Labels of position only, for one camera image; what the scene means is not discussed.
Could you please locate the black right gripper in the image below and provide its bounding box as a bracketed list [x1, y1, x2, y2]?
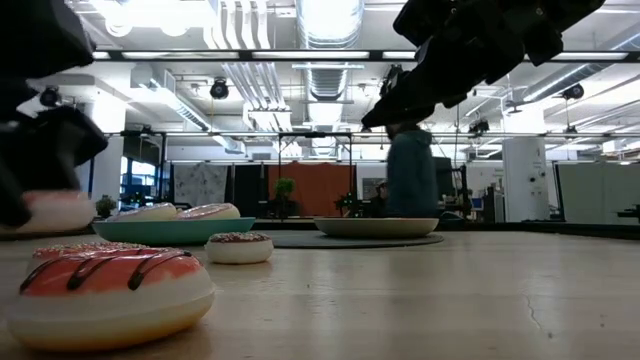
[362, 0, 526, 129]

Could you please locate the white round column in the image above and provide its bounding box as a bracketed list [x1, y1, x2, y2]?
[501, 136, 551, 223]

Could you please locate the grey marbled curtain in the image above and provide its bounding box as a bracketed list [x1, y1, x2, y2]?
[172, 163, 229, 216]

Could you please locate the orange partition wall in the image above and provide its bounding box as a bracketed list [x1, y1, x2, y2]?
[267, 162, 357, 218]

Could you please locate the tall green potted plant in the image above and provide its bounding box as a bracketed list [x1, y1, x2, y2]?
[272, 177, 299, 218]

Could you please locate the silver ceiling duct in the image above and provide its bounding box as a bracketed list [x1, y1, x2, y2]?
[294, 0, 366, 104]

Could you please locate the small chocolate sprinkled donut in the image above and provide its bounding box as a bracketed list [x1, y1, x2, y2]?
[204, 231, 275, 266]

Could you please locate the person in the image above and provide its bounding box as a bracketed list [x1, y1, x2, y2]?
[368, 180, 389, 219]
[385, 121, 440, 219]

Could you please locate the red iced striped donut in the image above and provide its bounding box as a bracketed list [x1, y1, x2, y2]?
[6, 248, 218, 353]

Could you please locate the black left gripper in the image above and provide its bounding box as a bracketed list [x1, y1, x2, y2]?
[0, 0, 109, 199]

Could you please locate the pale yellow plastic plate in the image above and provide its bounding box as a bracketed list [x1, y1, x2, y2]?
[312, 216, 441, 240]

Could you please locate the grey round woven placemat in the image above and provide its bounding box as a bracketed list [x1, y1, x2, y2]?
[269, 232, 446, 250]

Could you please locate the small green potted plant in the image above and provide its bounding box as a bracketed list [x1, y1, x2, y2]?
[93, 194, 118, 219]

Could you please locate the teal plastic plate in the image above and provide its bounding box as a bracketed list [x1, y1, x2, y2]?
[91, 216, 257, 247]

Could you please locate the pale green panel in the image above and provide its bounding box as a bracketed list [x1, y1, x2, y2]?
[553, 161, 619, 224]

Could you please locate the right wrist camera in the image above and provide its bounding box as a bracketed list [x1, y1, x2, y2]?
[392, 0, 451, 49]

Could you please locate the black aluminium table frame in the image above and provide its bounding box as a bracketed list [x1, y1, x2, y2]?
[0, 219, 640, 240]

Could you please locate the large black monitor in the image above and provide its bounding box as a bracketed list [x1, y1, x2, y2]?
[433, 156, 454, 204]

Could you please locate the pink sprinkled donut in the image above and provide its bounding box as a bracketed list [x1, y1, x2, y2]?
[29, 241, 151, 262]
[22, 189, 97, 235]

